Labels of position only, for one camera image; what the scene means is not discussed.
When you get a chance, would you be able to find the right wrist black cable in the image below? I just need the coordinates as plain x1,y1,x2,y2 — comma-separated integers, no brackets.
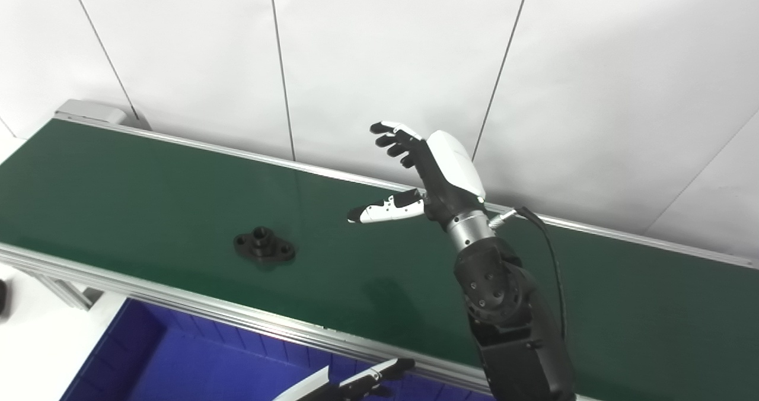
489,206,568,343

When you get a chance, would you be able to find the black flange part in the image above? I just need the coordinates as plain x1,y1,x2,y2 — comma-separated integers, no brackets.
233,226,296,265

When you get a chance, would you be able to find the blue plastic bin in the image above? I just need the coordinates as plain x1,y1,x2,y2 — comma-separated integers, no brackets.
59,297,494,401

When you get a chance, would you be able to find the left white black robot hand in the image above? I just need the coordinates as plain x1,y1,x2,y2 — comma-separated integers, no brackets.
273,358,416,401

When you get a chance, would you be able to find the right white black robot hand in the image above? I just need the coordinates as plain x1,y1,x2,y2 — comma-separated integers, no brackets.
347,120,488,227

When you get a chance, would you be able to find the green conveyor belt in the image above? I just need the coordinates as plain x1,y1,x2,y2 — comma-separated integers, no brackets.
0,98,759,401

